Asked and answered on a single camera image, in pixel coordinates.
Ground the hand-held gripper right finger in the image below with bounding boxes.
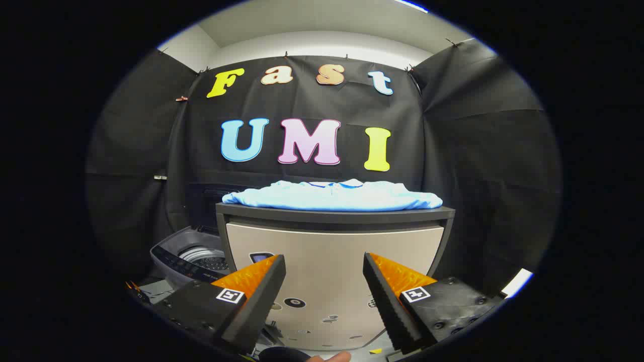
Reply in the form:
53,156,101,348
362,251,505,354

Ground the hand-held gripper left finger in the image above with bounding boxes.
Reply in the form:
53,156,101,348
151,254,287,355

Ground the grey washing machine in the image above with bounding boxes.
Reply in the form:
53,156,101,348
150,226,233,287

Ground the light blue polo shirt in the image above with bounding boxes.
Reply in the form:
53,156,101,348
221,178,443,212

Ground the beige cabinet with dark top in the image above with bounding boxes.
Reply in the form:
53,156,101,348
215,203,456,352

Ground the white board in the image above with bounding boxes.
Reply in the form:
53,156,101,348
501,268,534,299

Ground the black backdrop cloth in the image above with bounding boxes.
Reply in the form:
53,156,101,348
86,38,561,302

